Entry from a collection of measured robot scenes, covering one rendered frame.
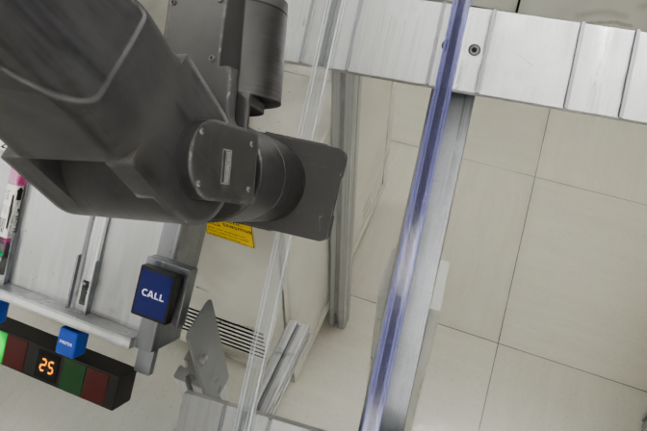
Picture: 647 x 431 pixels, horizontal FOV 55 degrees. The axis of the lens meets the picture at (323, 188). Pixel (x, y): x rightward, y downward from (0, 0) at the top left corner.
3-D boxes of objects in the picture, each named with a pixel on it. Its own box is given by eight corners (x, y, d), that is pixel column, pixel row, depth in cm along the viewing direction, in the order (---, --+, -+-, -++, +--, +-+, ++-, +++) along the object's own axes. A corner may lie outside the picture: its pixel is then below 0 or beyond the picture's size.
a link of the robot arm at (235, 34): (28, 188, 28) (187, 199, 25) (50, -60, 28) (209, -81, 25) (183, 199, 39) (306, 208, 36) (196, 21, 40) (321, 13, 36)
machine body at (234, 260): (295, 397, 135) (281, 208, 91) (38, 299, 153) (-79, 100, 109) (384, 198, 178) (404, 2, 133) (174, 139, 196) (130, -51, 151)
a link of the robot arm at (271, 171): (146, 217, 32) (252, 226, 31) (158, 86, 32) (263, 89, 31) (197, 218, 39) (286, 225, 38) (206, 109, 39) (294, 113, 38)
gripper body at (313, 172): (217, 124, 45) (174, 106, 38) (349, 152, 44) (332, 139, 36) (197, 210, 45) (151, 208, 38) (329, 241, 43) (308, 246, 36)
